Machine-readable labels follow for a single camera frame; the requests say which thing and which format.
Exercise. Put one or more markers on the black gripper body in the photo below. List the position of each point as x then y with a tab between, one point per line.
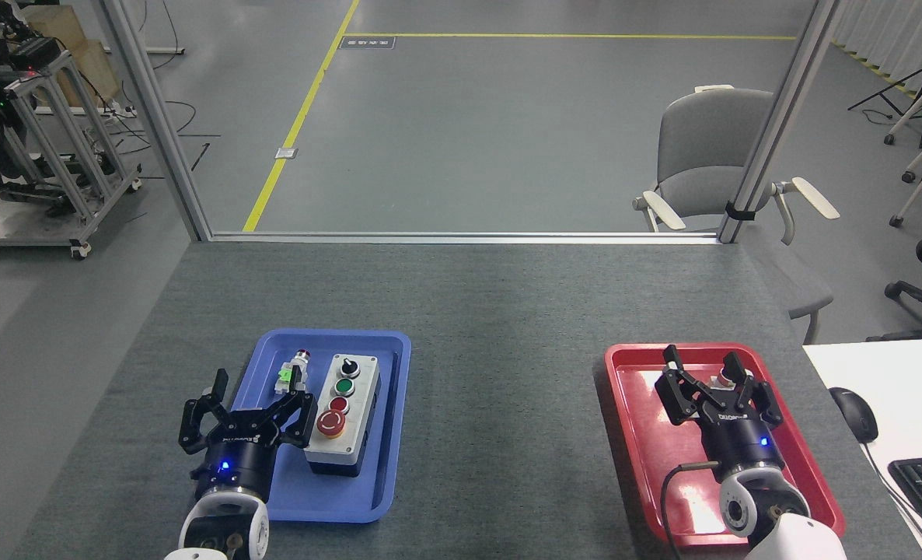
235	459
741	443

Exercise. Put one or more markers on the aluminium frame cart on wheels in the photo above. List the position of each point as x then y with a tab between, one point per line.
64	163

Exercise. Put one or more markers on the small red push button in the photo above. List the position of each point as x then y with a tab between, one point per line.
723	379

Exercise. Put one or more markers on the silver floor socket plate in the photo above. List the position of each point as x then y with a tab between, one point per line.
287	153

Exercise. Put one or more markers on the red plastic tray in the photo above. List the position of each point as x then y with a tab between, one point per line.
647	435

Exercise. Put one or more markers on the brown cardboard box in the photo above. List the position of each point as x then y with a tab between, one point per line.
92	66

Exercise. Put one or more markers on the grey chair with white armrests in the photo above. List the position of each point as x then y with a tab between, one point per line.
698	140

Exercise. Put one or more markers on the black tripod stand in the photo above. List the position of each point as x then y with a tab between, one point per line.
908	78

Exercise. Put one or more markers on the small switch with green block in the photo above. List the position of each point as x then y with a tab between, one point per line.
284	378

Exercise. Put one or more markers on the blue plastic tray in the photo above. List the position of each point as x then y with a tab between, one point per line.
383	435

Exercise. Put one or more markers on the silver aluminium post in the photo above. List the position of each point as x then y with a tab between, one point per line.
158	124
780	117

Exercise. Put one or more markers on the white desk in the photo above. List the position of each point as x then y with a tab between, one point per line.
912	381

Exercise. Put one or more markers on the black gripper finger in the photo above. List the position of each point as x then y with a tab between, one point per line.
302	420
760	397
193	424
682	397

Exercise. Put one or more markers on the black computer mouse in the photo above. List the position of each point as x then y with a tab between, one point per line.
854	412

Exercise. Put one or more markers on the dark floor label plate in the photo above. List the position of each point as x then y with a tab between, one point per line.
368	43

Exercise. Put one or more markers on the grey four-button control box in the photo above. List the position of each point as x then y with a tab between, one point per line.
352	404

